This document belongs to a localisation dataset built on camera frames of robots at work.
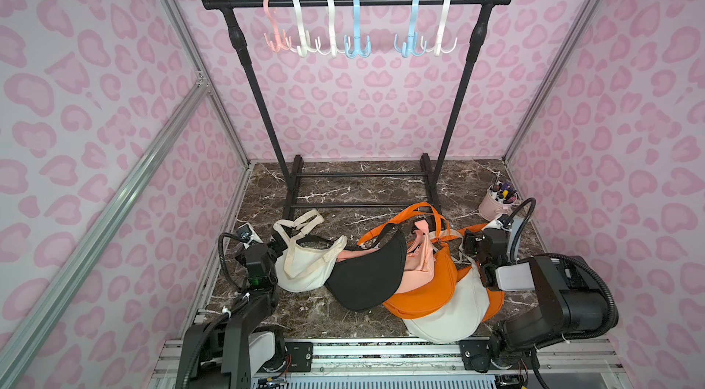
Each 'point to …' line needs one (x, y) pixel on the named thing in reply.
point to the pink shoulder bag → (419, 265)
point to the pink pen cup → (497, 202)
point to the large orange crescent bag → (496, 298)
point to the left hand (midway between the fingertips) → (263, 232)
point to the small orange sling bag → (442, 293)
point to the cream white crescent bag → (460, 318)
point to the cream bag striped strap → (300, 268)
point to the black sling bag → (365, 278)
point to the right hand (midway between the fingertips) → (479, 228)
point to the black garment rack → (294, 163)
